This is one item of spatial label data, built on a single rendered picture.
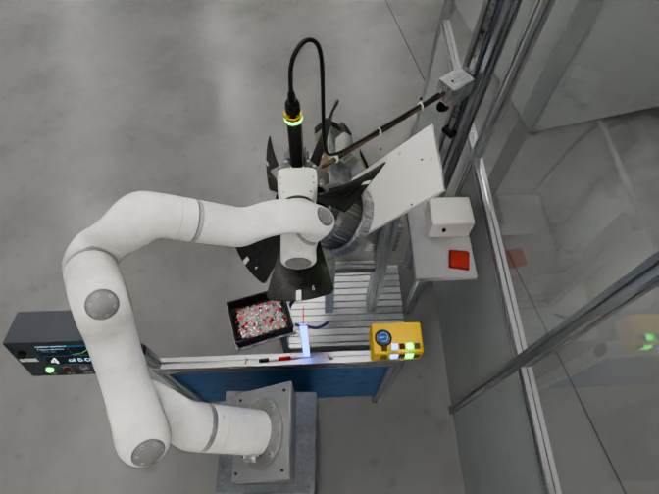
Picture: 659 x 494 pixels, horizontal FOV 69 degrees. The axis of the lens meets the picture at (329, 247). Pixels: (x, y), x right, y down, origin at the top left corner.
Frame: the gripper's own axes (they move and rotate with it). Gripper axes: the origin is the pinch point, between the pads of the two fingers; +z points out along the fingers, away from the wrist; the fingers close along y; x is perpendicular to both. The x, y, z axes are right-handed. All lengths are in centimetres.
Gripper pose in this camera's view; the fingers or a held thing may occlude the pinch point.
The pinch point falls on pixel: (296, 155)
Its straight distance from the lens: 129.4
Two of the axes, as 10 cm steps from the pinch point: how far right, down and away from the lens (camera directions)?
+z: -0.4, -8.9, 4.6
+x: 0.1, -4.6, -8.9
